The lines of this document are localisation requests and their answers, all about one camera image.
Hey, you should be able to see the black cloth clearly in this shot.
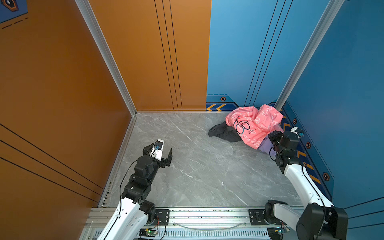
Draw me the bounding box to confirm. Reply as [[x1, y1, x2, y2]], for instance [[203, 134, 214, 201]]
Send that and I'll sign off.
[[208, 122, 242, 143]]

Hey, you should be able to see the aluminium corner post right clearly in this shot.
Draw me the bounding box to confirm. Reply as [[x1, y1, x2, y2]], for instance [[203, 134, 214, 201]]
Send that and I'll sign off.
[[274, 0, 345, 111]]

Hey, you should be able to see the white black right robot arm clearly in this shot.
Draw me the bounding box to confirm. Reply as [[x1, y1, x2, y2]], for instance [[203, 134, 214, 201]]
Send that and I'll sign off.
[[264, 127, 349, 240]]

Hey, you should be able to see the purple cloth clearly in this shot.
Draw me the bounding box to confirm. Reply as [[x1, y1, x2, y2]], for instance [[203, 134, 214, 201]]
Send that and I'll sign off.
[[256, 131, 284, 157]]

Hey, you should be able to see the green circuit board right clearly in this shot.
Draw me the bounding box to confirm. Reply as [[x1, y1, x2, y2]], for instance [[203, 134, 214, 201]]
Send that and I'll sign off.
[[275, 226, 291, 235]]

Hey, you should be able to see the aluminium corner post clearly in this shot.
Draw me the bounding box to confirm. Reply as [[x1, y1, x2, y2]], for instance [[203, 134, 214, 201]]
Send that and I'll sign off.
[[274, 0, 345, 111], [75, 0, 137, 117]]

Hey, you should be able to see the green circuit board left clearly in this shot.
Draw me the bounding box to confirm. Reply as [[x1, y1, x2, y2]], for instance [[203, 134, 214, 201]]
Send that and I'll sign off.
[[138, 229, 159, 239]]

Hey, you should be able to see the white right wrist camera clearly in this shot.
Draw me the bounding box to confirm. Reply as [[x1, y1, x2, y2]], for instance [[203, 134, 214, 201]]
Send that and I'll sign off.
[[290, 127, 305, 138]]

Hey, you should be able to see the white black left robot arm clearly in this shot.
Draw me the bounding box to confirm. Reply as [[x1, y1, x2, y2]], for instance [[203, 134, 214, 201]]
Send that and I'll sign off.
[[98, 139, 173, 240]]

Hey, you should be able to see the green circuit board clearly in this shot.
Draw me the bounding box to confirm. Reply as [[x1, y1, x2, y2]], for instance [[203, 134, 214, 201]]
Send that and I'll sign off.
[[138, 229, 159, 239], [275, 226, 291, 235]]

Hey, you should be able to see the pink printed cloth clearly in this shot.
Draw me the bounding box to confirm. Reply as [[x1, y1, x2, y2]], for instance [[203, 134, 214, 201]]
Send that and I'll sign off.
[[226, 105, 284, 149]]

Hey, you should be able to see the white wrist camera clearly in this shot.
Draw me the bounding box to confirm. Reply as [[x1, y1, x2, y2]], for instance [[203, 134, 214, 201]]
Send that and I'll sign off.
[[290, 127, 305, 138], [150, 139, 165, 161]]

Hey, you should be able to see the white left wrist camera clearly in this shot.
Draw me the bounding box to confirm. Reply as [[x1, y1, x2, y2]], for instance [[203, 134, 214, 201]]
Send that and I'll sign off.
[[150, 139, 165, 161]]

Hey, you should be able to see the aluminium corner post left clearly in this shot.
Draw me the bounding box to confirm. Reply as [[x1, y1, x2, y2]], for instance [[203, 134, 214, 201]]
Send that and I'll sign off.
[[75, 0, 137, 117]]

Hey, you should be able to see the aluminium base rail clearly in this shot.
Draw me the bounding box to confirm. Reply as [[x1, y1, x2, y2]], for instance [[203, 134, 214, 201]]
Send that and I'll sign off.
[[78, 206, 304, 240]]

